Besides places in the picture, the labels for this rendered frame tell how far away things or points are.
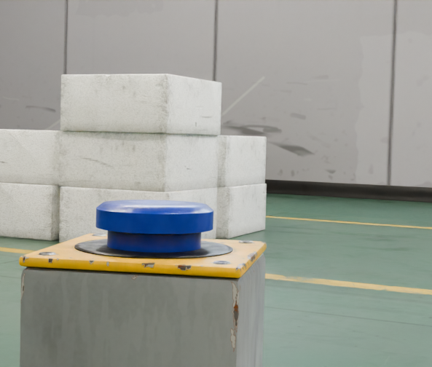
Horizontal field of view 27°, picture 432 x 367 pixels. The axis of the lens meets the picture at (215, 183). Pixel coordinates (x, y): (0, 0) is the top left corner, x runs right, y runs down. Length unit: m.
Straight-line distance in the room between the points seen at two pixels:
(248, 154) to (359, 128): 2.34
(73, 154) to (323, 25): 3.06
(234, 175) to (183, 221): 2.85
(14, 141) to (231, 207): 0.77
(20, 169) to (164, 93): 0.61
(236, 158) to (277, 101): 2.59
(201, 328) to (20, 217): 2.74
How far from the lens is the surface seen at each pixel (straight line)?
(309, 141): 5.63
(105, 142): 2.80
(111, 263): 0.27
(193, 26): 6.01
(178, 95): 2.75
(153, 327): 0.27
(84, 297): 0.28
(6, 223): 3.03
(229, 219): 3.07
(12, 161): 3.03
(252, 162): 3.29
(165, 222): 0.28
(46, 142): 2.95
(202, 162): 2.94
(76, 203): 2.85
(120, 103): 2.77
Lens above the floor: 0.35
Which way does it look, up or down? 3 degrees down
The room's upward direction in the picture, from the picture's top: 2 degrees clockwise
